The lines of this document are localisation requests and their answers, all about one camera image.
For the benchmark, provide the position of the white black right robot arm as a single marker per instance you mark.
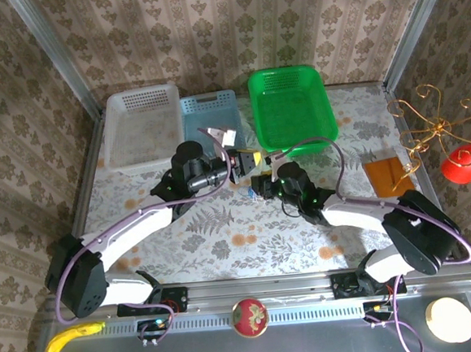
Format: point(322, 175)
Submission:
point(353, 217)

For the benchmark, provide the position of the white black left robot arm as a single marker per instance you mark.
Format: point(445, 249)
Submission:
point(122, 238)

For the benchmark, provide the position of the light blue plastic basket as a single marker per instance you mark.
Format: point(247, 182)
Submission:
point(210, 112)

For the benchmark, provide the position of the green plastic basket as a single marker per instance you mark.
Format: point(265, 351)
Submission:
point(291, 110)

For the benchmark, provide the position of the white plastic basket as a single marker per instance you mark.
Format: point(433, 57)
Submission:
point(142, 126)

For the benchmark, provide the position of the floral tablecloth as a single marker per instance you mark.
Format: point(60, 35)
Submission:
point(226, 262)

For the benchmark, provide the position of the orange flat board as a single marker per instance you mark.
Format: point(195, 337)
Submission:
point(382, 176)

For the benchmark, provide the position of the red gold patterned ball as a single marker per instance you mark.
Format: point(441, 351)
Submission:
point(250, 317)

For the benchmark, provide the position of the black right connector box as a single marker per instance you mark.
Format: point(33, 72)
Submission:
point(376, 308)

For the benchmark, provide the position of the black connector box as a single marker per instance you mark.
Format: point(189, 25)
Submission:
point(149, 325)
point(376, 308)

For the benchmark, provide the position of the black left connector box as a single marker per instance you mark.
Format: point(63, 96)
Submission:
point(149, 325)

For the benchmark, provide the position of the large red hanging ornament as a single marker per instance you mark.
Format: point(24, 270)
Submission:
point(463, 166)

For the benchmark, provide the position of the cream round disc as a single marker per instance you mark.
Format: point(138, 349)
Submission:
point(451, 320)

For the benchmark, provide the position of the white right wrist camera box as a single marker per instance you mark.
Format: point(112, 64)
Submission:
point(276, 156)

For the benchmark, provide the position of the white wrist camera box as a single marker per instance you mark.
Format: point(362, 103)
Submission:
point(224, 135)
point(276, 156)

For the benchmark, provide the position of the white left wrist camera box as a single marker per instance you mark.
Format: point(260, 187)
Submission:
point(224, 135)

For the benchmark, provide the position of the aluminium frame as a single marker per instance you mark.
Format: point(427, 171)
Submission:
point(260, 288)

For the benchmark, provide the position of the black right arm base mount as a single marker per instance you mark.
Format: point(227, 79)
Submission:
point(342, 286)

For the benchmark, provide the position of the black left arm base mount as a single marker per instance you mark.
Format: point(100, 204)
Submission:
point(176, 299)

